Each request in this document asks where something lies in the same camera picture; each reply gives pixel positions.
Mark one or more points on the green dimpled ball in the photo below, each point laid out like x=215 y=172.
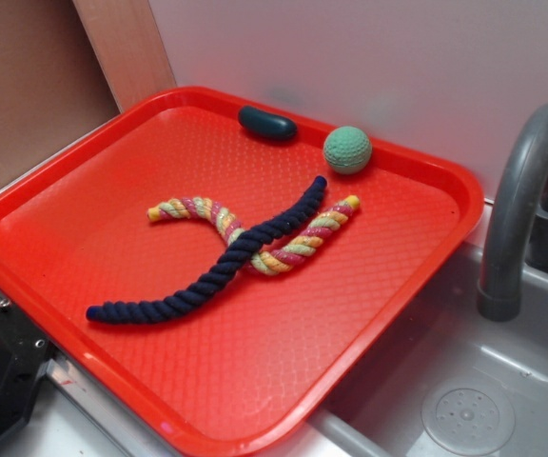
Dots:
x=347 y=150

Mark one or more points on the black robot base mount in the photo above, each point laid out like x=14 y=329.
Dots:
x=25 y=351

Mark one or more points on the grey plastic sink basin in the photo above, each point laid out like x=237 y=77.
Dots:
x=444 y=381

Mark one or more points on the dark teal bean-shaped toy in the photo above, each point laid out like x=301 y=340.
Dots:
x=266 y=124

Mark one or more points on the grey plastic faucet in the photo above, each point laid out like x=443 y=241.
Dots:
x=517 y=234

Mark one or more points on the red plastic tray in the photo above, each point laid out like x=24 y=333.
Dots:
x=241 y=373

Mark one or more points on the wooden board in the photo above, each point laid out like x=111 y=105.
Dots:
x=129 y=48

